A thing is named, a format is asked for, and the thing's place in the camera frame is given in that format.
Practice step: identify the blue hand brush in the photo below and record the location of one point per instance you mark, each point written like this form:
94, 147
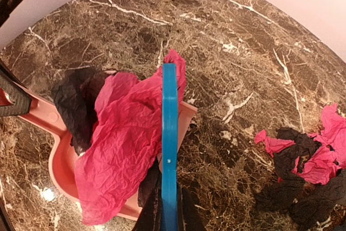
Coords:
169, 219

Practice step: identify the pink plastic dustpan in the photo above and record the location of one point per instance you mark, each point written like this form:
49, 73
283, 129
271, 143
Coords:
62, 159

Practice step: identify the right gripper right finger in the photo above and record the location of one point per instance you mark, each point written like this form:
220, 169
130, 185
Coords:
188, 216

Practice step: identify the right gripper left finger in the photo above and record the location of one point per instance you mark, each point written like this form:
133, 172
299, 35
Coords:
150, 217

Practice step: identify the pink paper scrap back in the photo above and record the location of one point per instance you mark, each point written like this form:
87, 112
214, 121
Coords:
312, 157

